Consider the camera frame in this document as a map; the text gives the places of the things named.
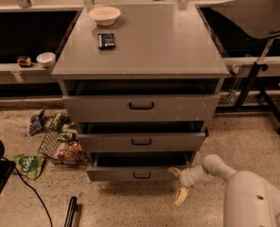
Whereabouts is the grey drawer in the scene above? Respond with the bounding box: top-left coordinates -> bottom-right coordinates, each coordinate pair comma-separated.
62,79 -> 221,123
78,121 -> 206,152
86,151 -> 195,182

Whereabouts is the grey bottom drawer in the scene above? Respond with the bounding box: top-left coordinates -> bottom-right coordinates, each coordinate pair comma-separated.
86,151 -> 195,182

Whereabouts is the grey drawer cabinet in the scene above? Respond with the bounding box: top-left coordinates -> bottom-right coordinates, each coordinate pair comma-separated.
51,3 -> 231,167

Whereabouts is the blue chip bag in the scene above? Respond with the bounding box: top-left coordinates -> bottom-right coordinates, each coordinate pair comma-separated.
28,109 -> 44,135

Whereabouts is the small white cup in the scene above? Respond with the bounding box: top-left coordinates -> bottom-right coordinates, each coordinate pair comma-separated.
36,52 -> 56,68

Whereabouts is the dark snack bar packet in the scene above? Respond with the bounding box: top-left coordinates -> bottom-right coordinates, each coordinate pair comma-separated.
98,33 -> 115,50

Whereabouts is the cream paper bowl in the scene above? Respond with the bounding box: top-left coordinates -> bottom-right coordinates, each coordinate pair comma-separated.
88,7 -> 121,26

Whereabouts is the green snack bag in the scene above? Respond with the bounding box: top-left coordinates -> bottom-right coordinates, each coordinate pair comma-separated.
10,154 -> 44,180

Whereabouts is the black bar on floor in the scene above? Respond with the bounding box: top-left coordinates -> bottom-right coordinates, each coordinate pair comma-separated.
63,196 -> 78,227

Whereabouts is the black stand with tray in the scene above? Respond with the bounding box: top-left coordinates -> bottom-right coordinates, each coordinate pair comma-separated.
201,0 -> 280,134

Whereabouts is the green snack pack in basket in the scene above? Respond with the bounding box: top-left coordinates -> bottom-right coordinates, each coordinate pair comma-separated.
49,113 -> 71,131

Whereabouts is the grey middle drawer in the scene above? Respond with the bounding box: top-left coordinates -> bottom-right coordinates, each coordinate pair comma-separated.
78,121 -> 206,152

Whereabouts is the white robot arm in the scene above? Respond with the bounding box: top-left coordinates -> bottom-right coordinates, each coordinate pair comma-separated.
167,154 -> 280,227

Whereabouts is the black wire basket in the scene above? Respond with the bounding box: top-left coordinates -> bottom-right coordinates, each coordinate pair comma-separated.
38,121 -> 89,166

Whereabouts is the orange snack pack in basket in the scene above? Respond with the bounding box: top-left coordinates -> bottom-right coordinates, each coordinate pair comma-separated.
57,141 -> 82,161

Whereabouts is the black cable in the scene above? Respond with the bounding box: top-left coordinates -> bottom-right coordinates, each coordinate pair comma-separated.
1,156 -> 54,227

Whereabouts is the grey top drawer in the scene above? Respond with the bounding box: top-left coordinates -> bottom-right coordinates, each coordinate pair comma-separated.
62,79 -> 221,123

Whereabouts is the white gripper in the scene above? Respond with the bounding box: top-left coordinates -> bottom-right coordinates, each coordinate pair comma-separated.
167,167 -> 197,206

